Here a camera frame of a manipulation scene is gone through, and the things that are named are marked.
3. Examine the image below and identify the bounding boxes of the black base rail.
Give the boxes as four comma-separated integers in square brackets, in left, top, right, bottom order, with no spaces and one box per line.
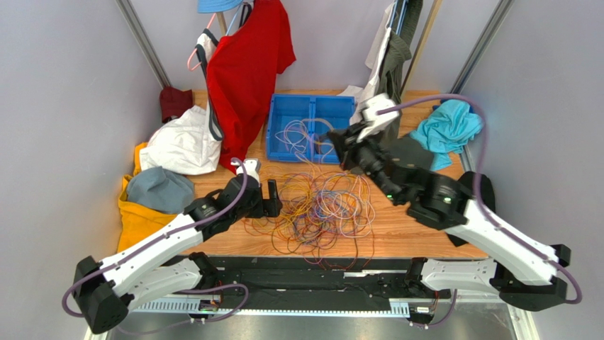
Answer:
[125,252,519,322]

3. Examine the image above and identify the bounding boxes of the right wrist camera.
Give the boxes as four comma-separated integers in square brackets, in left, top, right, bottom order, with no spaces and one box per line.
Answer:
[357,93,399,142]

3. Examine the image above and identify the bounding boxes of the pale wire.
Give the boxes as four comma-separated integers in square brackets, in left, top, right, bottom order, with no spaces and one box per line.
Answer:
[274,118,313,157]

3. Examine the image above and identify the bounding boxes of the grey-blue cloth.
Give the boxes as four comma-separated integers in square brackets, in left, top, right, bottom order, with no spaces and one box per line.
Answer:
[126,166,195,214]

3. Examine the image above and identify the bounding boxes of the metal corner rail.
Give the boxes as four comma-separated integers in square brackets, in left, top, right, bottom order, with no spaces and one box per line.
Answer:
[116,0,172,88]
[449,0,515,94]

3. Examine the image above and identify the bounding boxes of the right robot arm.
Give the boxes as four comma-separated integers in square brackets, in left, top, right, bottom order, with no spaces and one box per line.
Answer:
[326,124,570,312]

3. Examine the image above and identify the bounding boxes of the coloured wires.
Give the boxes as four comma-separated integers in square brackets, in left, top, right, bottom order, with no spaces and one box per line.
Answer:
[242,118,377,271]

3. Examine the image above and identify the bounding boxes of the red t-shirt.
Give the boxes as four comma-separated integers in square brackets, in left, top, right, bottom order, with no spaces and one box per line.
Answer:
[206,1,296,171]

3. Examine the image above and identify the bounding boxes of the metal corner rail right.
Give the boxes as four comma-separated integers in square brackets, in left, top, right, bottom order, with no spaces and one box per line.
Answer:
[449,0,515,94]

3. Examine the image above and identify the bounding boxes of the dark blue cloth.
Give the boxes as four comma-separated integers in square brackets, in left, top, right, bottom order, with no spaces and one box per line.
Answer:
[432,93,476,114]

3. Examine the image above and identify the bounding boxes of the wooden pole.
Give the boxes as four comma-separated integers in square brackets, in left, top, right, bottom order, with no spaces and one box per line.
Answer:
[401,0,443,98]

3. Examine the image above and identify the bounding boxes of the yellow cloth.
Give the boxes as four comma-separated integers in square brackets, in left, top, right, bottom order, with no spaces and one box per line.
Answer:
[117,142,176,252]

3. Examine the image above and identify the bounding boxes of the dark red cloth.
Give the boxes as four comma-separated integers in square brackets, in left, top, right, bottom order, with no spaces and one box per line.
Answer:
[159,86,194,123]

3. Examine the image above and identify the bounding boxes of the pink hanger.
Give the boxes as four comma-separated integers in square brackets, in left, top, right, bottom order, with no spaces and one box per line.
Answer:
[186,13,219,72]

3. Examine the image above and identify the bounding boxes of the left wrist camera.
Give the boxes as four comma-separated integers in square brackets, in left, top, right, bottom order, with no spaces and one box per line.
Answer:
[230,157,261,183]

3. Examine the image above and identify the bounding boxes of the olive green hanging garment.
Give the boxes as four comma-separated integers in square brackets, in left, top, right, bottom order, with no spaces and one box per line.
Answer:
[376,0,423,105]

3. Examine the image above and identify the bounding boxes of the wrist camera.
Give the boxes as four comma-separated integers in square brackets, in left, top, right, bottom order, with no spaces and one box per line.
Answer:
[230,157,261,183]
[357,93,399,142]

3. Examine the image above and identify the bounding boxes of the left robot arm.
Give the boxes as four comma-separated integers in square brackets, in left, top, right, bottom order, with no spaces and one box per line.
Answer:
[62,174,283,334]

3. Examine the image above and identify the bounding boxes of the metal corner rail left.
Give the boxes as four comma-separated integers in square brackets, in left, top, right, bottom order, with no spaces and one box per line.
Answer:
[116,0,172,88]

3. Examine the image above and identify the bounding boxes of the blue divided plastic bin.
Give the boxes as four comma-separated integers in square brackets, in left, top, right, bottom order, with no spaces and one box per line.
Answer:
[265,93,355,164]

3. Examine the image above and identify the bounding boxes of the white cloth with black trim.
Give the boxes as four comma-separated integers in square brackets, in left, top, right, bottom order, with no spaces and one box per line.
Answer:
[139,29,225,176]

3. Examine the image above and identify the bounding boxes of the turquoise cloth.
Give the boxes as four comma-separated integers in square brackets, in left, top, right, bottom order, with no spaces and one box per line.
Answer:
[410,111,484,171]

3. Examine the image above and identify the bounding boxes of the blue hat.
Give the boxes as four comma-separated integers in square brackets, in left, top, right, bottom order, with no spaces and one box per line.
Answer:
[197,0,243,13]

